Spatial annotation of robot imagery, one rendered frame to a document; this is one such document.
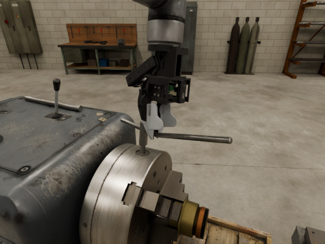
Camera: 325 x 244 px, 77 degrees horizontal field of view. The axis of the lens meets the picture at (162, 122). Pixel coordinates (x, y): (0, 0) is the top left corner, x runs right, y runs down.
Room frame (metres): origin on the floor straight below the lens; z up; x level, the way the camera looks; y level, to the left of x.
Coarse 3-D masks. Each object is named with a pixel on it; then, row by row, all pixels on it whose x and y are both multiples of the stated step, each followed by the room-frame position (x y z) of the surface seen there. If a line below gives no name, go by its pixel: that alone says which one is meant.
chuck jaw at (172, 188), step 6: (168, 174) 0.51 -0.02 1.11; (174, 174) 0.51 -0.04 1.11; (180, 174) 0.51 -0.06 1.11; (168, 180) 0.49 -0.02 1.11; (174, 180) 0.49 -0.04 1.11; (180, 180) 0.51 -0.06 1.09; (162, 186) 0.46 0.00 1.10; (168, 186) 0.46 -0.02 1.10; (174, 186) 0.46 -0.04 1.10; (180, 186) 0.46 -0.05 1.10; (156, 192) 0.44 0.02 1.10; (162, 192) 0.44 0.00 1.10; (168, 192) 0.44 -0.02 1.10; (174, 192) 0.44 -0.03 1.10; (180, 192) 0.44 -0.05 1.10; (168, 198) 0.42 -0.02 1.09; (174, 198) 0.42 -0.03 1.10; (180, 198) 0.42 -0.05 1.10
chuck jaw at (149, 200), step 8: (128, 192) 0.34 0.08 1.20; (136, 192) 0.34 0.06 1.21; (144, 192) 0.34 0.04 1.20; (152, 192) 0.34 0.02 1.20; (128, 200) 0.32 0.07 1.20; (136, 200) 0.32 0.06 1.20; (144, 200) 0.33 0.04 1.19; (152, 200) 0.33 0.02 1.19; (160, 200) 0.34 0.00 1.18; (168, 200) 0.35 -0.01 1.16; (144, 208) 0.32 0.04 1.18; (152, 208) 0.31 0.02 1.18; (160, 208) 0.34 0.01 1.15; (168, 208) 0.34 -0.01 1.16; (176, 208) 0.36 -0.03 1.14; (168, 216) 0.33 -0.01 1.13; (176, 216) 0.34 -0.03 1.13
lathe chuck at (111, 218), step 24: (120, 168) 0.39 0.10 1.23; (144, 168) 0.38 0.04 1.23; (168, 168) 0.51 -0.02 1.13; (120, 192) 0.34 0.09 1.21; (96, 216) 0.31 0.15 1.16; (120, 216) 0.30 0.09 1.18; (144, 216) 0.35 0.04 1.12; (96, 240) 0.29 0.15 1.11; (120, 240) 0.28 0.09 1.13; (144, 240) 0.34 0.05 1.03
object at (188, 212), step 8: (184, 200) 0.39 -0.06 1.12; (184, 208) 0.37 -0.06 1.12; (192, 208) 0.37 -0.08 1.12; (200, 208) 0.38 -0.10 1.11; (184, 216) 0.35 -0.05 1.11; (192, 216) 0.35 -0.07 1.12; (200, 216) 0.35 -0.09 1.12; (176, 224) 0.35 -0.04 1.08; (184, 224) 0.34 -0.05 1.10; (192, 224) 0.33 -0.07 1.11; (200, 224) 0.33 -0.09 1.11; (184, 232) 0.33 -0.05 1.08; (192, 232) 0.33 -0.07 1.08; (200, 232) 0.32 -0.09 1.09
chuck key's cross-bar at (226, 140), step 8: (120, 120) 0.53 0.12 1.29; (128, 120) 0.51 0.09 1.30; (136, 128) 0.48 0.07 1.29; (160, 136) 0.41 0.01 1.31; (168, 136) 0.39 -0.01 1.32; (176, 136) 0.38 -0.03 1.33; (184, 136) 0.37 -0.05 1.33; (192, 136) 0.35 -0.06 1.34; (200, 136) 0.34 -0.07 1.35; (208, 136) 0.33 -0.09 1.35; (216, 136) 0.32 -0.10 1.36
